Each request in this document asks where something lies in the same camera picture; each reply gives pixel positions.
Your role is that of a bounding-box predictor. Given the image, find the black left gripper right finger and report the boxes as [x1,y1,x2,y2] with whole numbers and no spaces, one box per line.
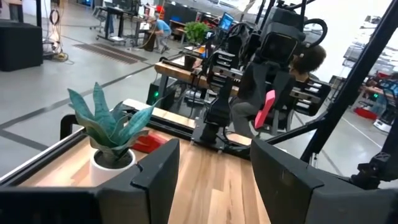
[249,138,398,224]

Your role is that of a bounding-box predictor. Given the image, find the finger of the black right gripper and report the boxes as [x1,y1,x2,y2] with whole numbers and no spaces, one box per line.
[238,63,269,110]
[274,72,297,114]

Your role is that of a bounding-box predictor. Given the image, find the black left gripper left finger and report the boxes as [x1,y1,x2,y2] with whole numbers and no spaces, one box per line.
[0,138,181,224]

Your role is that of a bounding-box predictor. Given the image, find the person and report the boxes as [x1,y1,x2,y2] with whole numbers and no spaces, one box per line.
[147,15,172,54]
[231,45,328,139]

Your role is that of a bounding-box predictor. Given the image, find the red tape dispenser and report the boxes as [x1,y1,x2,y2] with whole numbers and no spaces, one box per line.
[131,131,169,154]

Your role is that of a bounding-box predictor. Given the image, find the white plant pot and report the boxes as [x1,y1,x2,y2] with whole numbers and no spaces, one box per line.
[90,148,137,187]

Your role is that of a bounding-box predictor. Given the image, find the red bin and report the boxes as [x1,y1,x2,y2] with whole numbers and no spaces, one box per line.
[353,106,379,121]

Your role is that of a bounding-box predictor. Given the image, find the lit computer monitor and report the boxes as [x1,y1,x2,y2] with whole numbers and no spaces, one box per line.
[218,12,235,32]

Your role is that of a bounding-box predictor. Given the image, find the wooden background table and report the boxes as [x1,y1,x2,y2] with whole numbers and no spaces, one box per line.
[154,55,241,98]

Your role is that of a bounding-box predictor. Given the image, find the green snake plant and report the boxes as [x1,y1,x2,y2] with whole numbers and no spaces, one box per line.
[67,82,163,160]

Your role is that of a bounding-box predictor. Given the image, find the bushy green potted plant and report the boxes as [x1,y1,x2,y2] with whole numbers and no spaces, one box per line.
[183,21,211,71]

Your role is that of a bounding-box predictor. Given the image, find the computer tower green light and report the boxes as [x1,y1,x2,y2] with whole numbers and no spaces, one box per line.
[146,77,175,110]

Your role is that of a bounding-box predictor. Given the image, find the brown floor mat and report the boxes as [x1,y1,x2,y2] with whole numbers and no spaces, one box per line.
[72,42,149,65]

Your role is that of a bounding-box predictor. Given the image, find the black rolling desk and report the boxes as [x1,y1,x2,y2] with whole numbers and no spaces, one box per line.
[95,5,147,47]

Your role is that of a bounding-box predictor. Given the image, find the black cabinet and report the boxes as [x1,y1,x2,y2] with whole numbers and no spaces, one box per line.
[0,19,44,73]

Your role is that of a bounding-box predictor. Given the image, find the black aluminium frame post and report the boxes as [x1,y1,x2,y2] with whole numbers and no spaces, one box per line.
[299,0,398,164]

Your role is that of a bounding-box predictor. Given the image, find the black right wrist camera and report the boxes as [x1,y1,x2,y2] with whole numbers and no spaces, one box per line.
[259,21,305,63]

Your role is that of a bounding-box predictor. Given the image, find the black frame corner handle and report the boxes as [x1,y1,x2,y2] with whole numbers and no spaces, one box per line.
[59,113,86,141]

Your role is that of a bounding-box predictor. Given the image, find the coiled cables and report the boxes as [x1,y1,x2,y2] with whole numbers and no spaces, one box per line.
[47,7,62,27]

